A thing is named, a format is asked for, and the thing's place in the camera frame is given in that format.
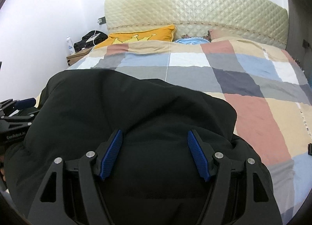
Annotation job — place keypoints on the white plastic bottle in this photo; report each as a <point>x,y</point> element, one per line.
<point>70,45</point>

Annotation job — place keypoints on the cream quilted headboard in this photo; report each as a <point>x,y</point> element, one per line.
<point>258,20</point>

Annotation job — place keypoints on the person's left hand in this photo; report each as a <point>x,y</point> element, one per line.
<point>2,168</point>

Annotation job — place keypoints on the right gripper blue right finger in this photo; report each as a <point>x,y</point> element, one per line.
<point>202,154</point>

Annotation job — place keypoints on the pink patterned pillow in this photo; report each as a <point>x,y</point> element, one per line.
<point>216,34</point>

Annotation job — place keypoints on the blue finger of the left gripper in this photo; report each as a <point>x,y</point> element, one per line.
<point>25,103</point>

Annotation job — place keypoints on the wooden bedside table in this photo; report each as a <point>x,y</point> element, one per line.
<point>72,59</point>

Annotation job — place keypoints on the light blue pillow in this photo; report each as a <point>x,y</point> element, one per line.
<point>192,41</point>

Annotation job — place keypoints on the yellow crown pillow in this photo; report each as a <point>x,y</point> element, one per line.
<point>165,33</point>

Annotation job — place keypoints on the black puffer jacket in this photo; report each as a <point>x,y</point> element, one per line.
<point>51,174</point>

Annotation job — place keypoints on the wall power socket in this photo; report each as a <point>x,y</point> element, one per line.
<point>101,20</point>

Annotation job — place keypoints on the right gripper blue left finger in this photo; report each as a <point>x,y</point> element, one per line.
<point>107,153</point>

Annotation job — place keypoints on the checkered patchwork bed quilt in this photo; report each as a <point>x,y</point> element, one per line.
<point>264,85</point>

